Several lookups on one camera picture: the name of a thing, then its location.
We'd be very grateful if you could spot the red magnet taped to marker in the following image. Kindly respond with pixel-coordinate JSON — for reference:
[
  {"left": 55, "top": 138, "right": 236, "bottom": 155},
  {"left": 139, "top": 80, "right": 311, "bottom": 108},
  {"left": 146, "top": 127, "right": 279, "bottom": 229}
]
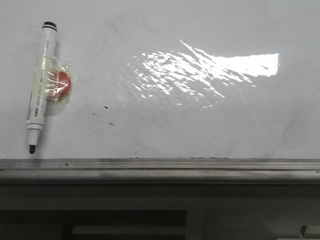
[{"left": 44, "top": 57, "right": 73, "bottom": 105}]

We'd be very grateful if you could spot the white black whiteboard marker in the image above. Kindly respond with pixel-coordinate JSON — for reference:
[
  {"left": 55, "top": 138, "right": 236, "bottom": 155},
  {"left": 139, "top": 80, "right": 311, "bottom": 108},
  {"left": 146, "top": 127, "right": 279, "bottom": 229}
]
[{"left": 27, "top": 21, "right": 58, "bottom": 154}]

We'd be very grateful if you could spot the white whiteboard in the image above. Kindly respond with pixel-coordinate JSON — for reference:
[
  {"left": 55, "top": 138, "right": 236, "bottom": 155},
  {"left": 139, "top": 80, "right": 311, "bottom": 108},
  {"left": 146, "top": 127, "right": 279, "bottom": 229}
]
[{"left": 0, "top": 0, "right": 320, "bottom": 159}]

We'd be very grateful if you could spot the grey aluminium whiteboard frame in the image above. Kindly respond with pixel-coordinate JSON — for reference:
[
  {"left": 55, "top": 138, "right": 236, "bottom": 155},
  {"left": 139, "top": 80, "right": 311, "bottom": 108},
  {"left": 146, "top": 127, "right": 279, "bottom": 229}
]
[{"left": 0, "top": 157, "right": 320, "bottom": 184}]

